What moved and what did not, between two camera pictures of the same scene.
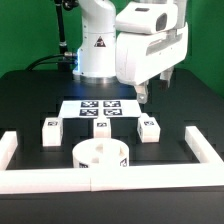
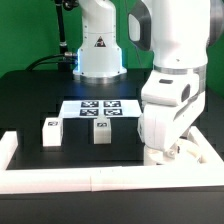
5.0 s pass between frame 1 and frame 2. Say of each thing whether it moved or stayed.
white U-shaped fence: stayed
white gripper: moved
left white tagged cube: stayed
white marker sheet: stayed
